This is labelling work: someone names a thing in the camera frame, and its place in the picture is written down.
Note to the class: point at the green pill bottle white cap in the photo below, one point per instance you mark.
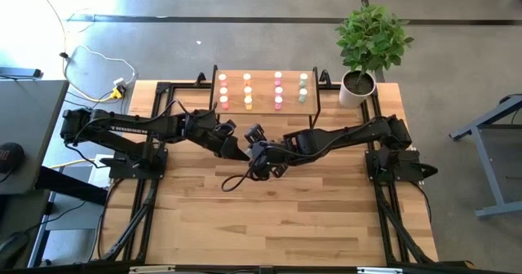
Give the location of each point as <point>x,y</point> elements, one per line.
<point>303,80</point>
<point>302,95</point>

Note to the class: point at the black rounded device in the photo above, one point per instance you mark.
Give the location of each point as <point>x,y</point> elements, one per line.
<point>11,247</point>

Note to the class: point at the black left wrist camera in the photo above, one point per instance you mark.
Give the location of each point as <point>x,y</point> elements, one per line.
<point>226,128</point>

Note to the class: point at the silver metal bracket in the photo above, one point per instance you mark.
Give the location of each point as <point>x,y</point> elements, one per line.
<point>153,270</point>
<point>379,270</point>

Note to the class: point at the black cap with orange print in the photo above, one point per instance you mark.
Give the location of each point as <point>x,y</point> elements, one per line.
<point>10,160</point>

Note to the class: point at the black table clamp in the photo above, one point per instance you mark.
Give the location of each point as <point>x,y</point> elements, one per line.
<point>164,88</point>

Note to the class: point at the grey floor plate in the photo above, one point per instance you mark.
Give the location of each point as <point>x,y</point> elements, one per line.
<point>77,217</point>

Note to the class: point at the blue-grey metal desk frame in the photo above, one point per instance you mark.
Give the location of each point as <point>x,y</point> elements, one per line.
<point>489,172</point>

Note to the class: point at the yellow plug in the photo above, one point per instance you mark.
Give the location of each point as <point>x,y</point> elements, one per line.
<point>117,93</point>

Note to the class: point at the small black plug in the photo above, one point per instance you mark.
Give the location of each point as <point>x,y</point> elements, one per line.
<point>63,55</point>

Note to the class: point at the grey desk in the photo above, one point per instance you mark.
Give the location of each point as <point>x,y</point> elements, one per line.
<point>28,115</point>

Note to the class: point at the white power adapter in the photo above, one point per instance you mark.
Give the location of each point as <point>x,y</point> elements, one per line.
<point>120,82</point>

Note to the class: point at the black flat panel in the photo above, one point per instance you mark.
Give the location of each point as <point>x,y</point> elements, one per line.
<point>20,73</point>

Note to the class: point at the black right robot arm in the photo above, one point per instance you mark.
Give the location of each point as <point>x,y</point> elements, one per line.
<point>346,135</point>

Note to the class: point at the black desk support beam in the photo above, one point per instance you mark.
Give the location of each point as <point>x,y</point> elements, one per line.
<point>69,186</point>

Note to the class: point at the white box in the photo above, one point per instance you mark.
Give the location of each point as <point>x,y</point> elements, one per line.
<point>100,172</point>

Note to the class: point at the bottles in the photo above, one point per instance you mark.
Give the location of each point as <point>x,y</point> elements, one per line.
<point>247,79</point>

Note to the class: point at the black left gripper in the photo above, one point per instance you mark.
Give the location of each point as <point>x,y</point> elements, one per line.
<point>228,145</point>

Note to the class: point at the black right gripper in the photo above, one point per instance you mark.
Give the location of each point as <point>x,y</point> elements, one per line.
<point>265,156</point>

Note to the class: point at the wooden shelf black metal frame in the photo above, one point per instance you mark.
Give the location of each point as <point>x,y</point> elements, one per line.
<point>265,107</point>

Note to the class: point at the green plant in white pot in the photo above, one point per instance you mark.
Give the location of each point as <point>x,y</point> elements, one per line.
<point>373,37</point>

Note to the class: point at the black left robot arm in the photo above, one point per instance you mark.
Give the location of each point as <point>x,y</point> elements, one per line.
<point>134,127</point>

